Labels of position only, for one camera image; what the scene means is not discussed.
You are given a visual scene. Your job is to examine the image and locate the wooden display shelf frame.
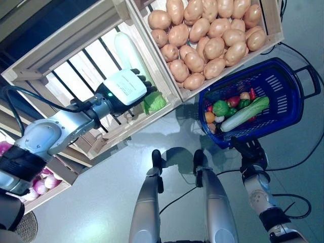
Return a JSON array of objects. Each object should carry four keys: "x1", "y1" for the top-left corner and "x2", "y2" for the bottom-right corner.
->
[{"x1": 0, "y1": 0, "x2": 142, "y2": 185}]

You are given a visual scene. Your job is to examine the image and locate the wooden crate for cabbages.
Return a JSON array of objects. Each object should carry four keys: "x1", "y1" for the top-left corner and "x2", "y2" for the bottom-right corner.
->
[{"x1": 1, "y1": 0, "x2": 182, "y2": 160}]

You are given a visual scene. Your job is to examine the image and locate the tan potato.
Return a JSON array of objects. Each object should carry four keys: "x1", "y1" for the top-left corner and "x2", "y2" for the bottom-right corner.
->
[
  {"x1": 183, "y1": 72, "x2": 206, "y2": 90},
  {"x1": 203, "y1": 57, "x2": 226, "y2": 80},
  {"x1": 208, "y1": 18, "x2": 231, "y2": 38},
  {"x1": 217, "y1": 0, "x2": 235, "y2": 18},
  {"x1": 222, "y1": 28, "x2": 248, "y2": 48},
  {"x1": 243, "y1": 4, "x2": 263, "y2": 29},
  {"x1": 224, "y1": 40, "x2": 248, "y2": 67},
  {"x1": 151, "y1": 29, "x2": 168, "y2": 48},
  {"x1": 184, "y1": 52, "x2": 205, "y2": 73},
  {"x1": 166, "y1": 0, "x2": 185, "y2": 25},
  {"x1": 160, "y1": 44, "x2": 180, "y2": 63},
  {"x1": 201, "y1": 0, "x2": 219, "y2": 23},
  {"x1": 246, "y1": 25, "x2": 264, "y2": 34},
  {"x1": 196, "y1": 36, "x2": 211, "y2": 60},
  {"x1": 147, "y1": 10, "x2": 172, "y2": 30},
  {"x1": 230, "y1": 19, "x2": 246, "y2": 32},
  {"x1": 204, "y1": 37, "x2": 225, "y2": 61},
  {"x1": 183, "y1": 0, "x2": 204, "y2": 26},
  {"x1": 246, "y1": 29, "x2": 267, "y2": 52},
  {"x1": 168, "y1": 24, "x2": 190, "y2": 47},
  {"x1": 231, "y1": 0, "x2": 252, "y2": 20},
  {"x1": 169, "y1": 59, "x2": 190, "y2": 83},
  {"x1": 189, "y1": 18, "x2": 211, "y2": 43},
  {"x1": 179, "y1": 45, "x2": 198, "y2": 60}
]

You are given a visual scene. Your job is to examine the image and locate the wooden crate holding onions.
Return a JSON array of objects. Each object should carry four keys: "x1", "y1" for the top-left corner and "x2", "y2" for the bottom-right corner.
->
[{"x1": 22, "y1": 151, "x2": 73, "y2": 213}]

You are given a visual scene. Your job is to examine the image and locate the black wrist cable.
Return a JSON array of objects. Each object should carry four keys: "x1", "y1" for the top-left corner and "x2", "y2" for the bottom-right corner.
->
[
  {"x1": 1, "y1": 85, "x2": 102, "y2": 135},
  {"x1": 272, "y1": 193, "x2": 311, "y2": 220}
]

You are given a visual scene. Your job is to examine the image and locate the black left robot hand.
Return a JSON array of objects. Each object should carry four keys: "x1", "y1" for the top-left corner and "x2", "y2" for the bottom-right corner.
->
[{"x1": 95, "y1": 67, "x2": 157, "y2": 113}]

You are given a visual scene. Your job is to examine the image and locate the red toy apple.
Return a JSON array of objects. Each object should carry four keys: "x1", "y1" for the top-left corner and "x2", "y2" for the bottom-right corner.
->
[{"x1": 226, "y1": 96, "x2": 240, "y2": 108}]

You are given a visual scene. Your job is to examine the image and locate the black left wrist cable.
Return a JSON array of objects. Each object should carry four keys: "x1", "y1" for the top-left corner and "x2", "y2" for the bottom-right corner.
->
[{"x1": 1, "y1": 85, "x2": 102, "y2": 135}]

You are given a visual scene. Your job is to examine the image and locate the round woven floor mat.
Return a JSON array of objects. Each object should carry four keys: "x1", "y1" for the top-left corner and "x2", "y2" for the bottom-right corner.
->
[{"x1": 12, "y1": 210, "x2": 38, "y2": 242}]

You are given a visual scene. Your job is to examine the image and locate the blue plastic shopping basket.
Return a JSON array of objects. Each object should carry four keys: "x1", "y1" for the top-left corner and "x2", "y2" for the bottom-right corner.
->
[{"x1": 198, "y1": 57, "x2": 321, "y2": 150}]

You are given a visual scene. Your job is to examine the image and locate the thin black floor cable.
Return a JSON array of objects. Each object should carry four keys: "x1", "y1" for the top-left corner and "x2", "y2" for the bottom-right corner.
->
[{"x1": 158, "y1": 42, "x2": 324, "y2": 211}]

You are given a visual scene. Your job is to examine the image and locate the light green toy vegetable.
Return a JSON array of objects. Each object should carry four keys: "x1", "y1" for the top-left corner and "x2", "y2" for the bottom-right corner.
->
[{"x1": 212, "y1": 100, "x2": 230, "y2": 116}]

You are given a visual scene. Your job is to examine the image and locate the wooden crate holding potatoes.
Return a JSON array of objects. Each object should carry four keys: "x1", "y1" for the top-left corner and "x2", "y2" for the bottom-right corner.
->
[{"x1": 125, "y1": 0, "x2": 285, "y2": 102}]

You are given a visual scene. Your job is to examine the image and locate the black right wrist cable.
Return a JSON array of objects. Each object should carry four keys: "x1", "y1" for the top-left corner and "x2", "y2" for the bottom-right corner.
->
[{"x1": 272, "y1": 193, "x2": 311, "y2": 220}]

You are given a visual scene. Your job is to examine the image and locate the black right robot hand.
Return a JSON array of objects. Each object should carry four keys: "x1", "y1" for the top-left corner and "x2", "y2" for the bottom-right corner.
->
[{"x1": 229, "y1": 136, "x2": 268, "y2": 168}]

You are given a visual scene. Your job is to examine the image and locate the white green napa cabbage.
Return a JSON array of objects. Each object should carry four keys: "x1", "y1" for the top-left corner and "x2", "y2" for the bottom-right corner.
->
[
  {"x1": 219, "y1": 96, "x2": 270, "y2": 133},
  {"x1": 113, "y1": 31, "x2": 167, "y2": 116}
]

